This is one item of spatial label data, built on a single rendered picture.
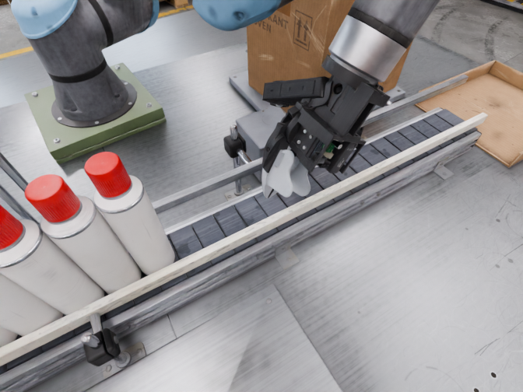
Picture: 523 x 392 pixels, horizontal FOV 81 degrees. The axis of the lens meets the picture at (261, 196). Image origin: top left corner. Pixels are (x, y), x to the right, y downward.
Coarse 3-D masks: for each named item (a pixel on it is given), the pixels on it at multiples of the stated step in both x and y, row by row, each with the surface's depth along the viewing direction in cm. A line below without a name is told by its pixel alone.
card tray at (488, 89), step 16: (496, 64) 84; (448, 80) 78; (480, 80) 85; (496, 80) 85; (512, 80) 83; (448, 96) 80; (464, 96) 80; (480, 96) 80; (496, 96) 80; (512, 96) 80; (464, 112) 75; (480, 112) 75; (496, 112) 75; (512, 112) 75; (480, 128) 72; (496, 128) 72; (512, 128) 72; (480, 144) 68; (496, 144) 68; (512, 144) 68; (512, 160) 65
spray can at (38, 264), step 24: (0, 216) 26; (0, 240) 27; (24, 240) 28; (48, 240) 31; (0, 264) 27; (24, 264) 29; (48, 264) 31; (72, 264) 35; (24, 288) 32; (48, 288) 32; (72, 288) 35; (96, 288) 39; (72, 312) 38
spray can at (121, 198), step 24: (96, 168) 29; (120, 168) 30; (96, 192) 32; (120, 192) 31; (144, 192) 33; (120, 216) 32; (144, 216) 34; (144, 240) 37; (168, 240) 43; (144, 264) 41; (168, 264) 43
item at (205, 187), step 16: (464, 80) 62; (416, 96) 57; (432, 96) 60; (384, 112) 55; (256, 160) 47; (224, 176) 45; (240, 176) 46; (192, 192) 43; (208, 192) 45; (160, 208) 42
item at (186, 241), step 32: (416, 128) 64; (448, 128) 64; (416, 160) 59; (352, 192) 54; (192, 224) 49; (224, 224) 49; (288, 224) 49; (224, 256) 46; (160, 288) 43; (32, 352) 38
